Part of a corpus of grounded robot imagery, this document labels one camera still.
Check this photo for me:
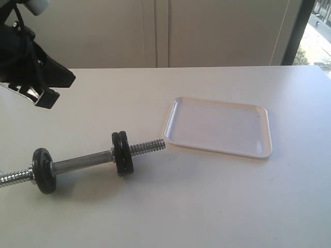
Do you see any black weight plate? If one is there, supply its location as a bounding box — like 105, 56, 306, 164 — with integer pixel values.
119, 131, 134, 174
32, 148, 56, 195
112, 132, 126, 177

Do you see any chrome dumbbell bar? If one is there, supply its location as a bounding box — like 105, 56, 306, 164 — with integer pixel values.
1, 139, 166, 188

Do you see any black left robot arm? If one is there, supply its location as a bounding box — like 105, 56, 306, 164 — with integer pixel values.
1, 1, 76, 109

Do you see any white plastic tray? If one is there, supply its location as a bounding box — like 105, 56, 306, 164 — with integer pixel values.
162, 97, 273, 159

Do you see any dark window frame post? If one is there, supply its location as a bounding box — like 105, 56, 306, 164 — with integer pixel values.
281, 0, 315, 66

